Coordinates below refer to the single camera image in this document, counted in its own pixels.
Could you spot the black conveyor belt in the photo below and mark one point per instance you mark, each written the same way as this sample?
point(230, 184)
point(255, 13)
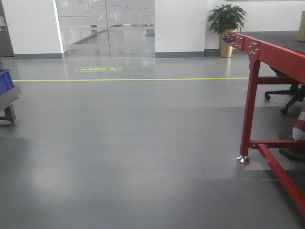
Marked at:
point(286, 39)

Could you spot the gold plant pot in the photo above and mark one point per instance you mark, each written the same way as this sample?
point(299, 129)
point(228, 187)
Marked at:
point(225, 50)

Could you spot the orange white traffic cone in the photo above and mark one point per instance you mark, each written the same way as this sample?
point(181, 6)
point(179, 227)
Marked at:
point(298, 132)

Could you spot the black office chair base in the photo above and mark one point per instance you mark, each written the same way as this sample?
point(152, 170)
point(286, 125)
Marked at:
point(297, 92)

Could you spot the glass double door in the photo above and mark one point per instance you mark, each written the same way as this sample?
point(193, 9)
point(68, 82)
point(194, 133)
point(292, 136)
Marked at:
point(107, 28)

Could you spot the green floor sign sticker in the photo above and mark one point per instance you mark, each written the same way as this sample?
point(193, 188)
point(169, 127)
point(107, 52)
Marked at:
point(98, 69)

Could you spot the green potted plant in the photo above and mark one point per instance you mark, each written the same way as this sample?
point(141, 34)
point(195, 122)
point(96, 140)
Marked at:
point(226, 16)

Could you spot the blue plastic bin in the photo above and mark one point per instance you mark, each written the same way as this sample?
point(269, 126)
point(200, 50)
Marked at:
point(6, 82)

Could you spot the grey metal cart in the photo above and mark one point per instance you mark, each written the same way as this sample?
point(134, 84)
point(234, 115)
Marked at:
point(6, 103)

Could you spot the cardboard box on conveyor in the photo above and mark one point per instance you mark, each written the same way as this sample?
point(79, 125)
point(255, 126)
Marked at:
point(301, 31)

